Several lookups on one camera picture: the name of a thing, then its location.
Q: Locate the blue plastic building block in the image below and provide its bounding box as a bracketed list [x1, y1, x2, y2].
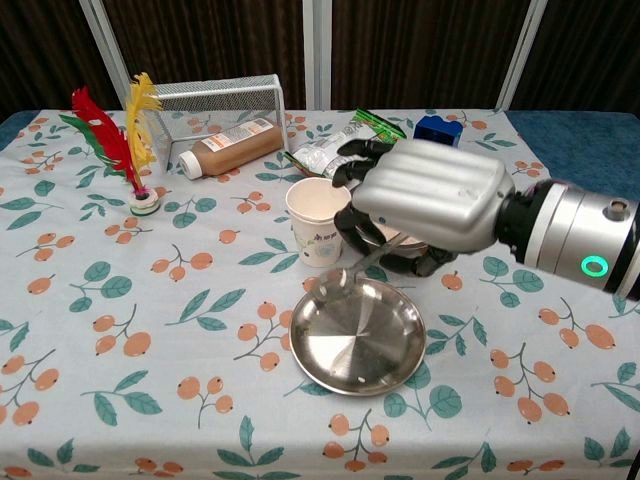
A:
[413, 115, 463, 150]

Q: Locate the green silver snack bag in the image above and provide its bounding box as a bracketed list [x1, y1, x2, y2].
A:
[283, 108, 407, 181]

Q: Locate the metal bowl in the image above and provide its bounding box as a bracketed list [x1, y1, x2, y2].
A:
[349, 219, 432, 257]

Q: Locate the metal spoon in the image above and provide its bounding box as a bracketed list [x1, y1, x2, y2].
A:
[310, 233, 417, 307]

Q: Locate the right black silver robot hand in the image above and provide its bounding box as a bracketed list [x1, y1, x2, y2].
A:
[331, 138, 517, 279]

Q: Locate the round metal plate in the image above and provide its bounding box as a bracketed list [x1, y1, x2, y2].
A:
[289, 276, 428, 398]

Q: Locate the floral fruit print tablecloth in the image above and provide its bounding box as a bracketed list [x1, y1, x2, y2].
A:
[0, 107, 640, 480]

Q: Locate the brown liquid bottle white cap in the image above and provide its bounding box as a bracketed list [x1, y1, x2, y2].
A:
[178, 119, 285, 180]

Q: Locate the white frame post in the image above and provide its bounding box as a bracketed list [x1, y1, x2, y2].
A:
[78, 0, 130, 110]
[491, 0, 549, 110]
[301, 0, 334, 111]

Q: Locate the white paper cup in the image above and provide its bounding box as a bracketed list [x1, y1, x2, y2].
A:
[285, 177, 352, 268]

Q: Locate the dark brown curtain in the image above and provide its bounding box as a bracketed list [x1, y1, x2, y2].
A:
[0, 0, 640, 124]

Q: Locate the white wire mesh basket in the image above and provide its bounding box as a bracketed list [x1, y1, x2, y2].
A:
[148, 74, 287, 174]

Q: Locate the feather shuttlecock red yellow green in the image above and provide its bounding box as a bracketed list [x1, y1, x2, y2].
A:
[58, 72, 164, 217]

